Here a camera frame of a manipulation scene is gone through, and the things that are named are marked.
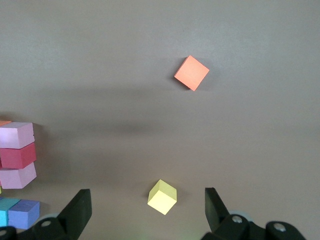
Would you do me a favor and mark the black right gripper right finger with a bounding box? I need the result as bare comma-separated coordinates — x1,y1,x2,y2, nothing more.
201,187,308,240

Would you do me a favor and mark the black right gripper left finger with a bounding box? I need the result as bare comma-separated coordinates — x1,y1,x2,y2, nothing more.
0,188,93,240

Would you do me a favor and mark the purple foam cube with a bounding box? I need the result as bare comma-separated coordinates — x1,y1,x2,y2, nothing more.
7,199,41,230

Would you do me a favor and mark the light blue foam cube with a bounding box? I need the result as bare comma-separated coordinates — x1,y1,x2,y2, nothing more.
0,196,21,227

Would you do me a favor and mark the pink foam cube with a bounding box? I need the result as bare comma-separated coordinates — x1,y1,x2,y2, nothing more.
0,121,35,149
0,162,38,190

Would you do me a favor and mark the crimson foam cube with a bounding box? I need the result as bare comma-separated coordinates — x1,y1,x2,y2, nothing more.
0,142,38,170

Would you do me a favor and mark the large paper table cover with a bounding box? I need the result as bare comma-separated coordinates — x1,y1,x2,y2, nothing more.
0,0,320,240

